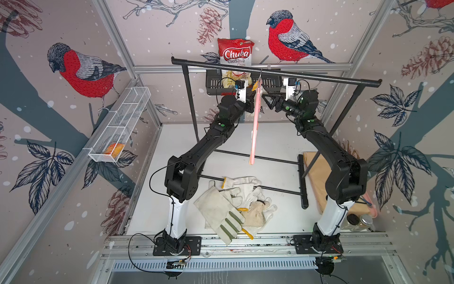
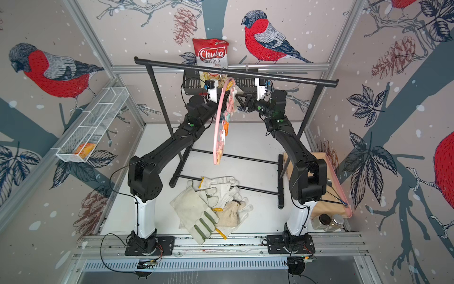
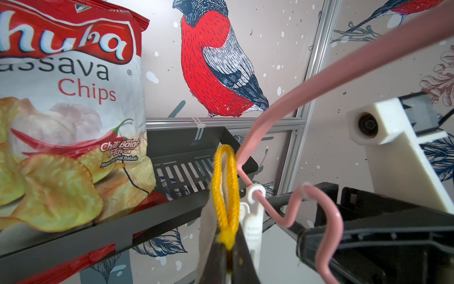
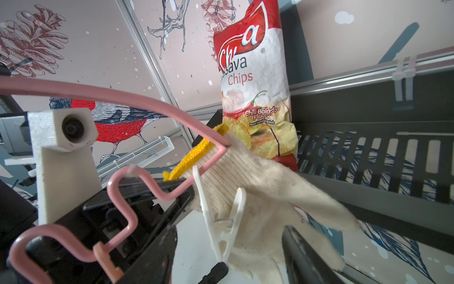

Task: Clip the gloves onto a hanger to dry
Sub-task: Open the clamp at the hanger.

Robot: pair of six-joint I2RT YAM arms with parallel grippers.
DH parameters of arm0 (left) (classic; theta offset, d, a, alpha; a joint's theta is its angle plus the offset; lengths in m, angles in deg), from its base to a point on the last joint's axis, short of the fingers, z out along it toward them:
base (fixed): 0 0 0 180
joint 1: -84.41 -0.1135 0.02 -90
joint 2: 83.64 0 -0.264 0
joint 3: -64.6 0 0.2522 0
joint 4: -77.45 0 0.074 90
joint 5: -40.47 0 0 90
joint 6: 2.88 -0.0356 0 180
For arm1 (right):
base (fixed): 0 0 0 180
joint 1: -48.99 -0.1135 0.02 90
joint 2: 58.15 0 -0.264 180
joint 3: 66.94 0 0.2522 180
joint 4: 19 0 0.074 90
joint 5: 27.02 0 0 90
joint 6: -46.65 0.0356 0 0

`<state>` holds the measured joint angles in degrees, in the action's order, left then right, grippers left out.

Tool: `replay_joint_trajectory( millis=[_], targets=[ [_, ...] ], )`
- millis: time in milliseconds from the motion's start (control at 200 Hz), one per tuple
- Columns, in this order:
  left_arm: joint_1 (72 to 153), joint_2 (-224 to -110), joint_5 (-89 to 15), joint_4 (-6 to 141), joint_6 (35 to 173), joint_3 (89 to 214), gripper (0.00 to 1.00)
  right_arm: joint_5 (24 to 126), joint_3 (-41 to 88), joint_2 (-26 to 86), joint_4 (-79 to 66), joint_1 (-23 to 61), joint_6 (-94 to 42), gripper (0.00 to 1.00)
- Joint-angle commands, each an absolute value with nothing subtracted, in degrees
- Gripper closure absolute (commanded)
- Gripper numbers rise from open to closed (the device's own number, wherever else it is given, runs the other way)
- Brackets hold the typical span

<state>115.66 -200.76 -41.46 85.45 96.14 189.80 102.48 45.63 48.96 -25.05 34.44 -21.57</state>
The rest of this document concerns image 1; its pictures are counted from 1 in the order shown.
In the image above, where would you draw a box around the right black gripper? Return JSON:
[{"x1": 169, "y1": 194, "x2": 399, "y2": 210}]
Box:
[{"x1": 261, "y1": 92, "x2": 303, "y2": 121}]

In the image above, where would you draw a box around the pink clip hanger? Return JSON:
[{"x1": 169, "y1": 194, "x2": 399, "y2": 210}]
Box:
[{"x1": 249, "y1": 75, "x2": 262, "y2": 165}]

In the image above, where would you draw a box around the black clothes rack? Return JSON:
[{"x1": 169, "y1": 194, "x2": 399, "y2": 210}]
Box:
[{"x1": 164, "y1": 57, "x2": 382, "y2": 205}]

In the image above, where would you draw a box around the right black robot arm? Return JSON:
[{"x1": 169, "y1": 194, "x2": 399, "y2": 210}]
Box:
[{"x1": 262, "y1": 90, "x2": 368, "y2": 254}]

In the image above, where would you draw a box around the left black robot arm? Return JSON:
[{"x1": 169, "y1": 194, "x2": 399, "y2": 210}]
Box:
[{"x1": 153, "y1": 93, "x2": 255, "y2": 256}]

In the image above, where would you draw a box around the red cassava chips bag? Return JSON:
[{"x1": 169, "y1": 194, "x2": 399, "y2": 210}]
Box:
[{"x1": 218, "y1": 39, "x2": 254, "y2": 88}]

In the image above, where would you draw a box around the tan pink-edged placemat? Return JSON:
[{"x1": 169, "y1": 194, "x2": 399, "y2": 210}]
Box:
[{"x1": 308, "y1": 156, "x2": 378, "y2": 218}]

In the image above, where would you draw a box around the white yellow-trim work glove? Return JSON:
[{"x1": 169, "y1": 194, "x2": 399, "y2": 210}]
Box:
[{"x1": 220, "y1": 176, "x2": 265, "y2": 209}]

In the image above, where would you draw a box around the green-striped leather glove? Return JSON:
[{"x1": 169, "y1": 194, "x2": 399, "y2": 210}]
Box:
[{"x1": 194, "y1": 183, "x2": 245, "y2": 245}]

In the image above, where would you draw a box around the glass spice jar dark lid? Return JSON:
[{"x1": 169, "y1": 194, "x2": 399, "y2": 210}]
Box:
[{"x1": 341, "y1": 214, "x2": 360, "y2": 231}]

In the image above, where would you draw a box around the orange snack packet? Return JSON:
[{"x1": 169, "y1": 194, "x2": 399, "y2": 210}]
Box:
[{"x1": 102, "y1": 143, "x2": 125, "y2": 158}]

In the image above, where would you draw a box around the glass spice jar silver lid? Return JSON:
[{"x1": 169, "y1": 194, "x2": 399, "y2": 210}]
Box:
[{"x1": 357, "y1": 214, "x2": 374, "y2": 231}]

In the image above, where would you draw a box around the dark wall basket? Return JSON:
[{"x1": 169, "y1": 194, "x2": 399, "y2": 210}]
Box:
[{"x1": 206, "y1": 69, "x2": 283, "y2": 96}]

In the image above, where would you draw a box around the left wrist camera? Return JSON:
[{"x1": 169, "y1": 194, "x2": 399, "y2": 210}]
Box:
[{"x1": 235, "y1": 79, "x2": 249, "y2": 103}]

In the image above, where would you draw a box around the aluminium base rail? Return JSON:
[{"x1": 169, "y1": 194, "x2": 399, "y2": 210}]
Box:
[{"x1": 98, "y1": 233, "x2": 397, "y2": 278}]

